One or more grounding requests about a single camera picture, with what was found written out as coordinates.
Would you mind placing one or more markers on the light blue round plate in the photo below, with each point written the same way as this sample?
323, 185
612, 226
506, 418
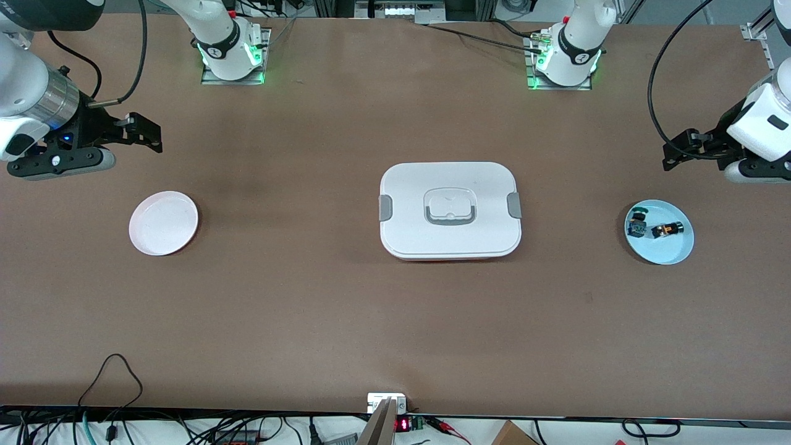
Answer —
664, 250

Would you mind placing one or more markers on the lit equipment rack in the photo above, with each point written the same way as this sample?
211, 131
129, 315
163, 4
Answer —
401, 11

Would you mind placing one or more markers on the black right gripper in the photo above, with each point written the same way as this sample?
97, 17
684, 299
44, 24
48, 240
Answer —
93, 128

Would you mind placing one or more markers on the white lidded container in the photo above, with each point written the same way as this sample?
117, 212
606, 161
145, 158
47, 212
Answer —
451, 238

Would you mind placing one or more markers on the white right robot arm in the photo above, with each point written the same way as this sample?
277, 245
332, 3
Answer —
18, 74

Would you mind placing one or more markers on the cardboard box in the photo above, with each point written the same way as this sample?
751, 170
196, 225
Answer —
513, 436

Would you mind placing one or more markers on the small white box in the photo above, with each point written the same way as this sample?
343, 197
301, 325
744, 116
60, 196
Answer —
378, 400

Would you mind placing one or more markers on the grey angled beam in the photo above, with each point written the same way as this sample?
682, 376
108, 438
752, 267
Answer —
378, 429

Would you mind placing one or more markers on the aluminium frame profile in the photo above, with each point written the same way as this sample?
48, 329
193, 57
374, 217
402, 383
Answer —
757, 31

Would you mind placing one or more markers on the orange switch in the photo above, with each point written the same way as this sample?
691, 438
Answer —
666, 230

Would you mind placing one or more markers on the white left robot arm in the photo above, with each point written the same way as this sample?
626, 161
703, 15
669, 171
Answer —
766, 117

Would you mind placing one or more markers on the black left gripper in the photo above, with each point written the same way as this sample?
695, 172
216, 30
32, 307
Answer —
719, 137

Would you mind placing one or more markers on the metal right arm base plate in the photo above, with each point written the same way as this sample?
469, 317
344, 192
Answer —
213, 77

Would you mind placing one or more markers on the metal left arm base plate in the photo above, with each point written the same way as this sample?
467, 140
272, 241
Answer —
534, 83

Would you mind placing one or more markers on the red digit display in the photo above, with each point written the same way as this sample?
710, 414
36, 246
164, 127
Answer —
403, 425

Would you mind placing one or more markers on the green switch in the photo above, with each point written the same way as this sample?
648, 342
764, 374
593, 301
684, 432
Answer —
636, 227

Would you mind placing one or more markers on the white round plate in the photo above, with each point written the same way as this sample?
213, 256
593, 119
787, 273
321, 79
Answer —
164, 223

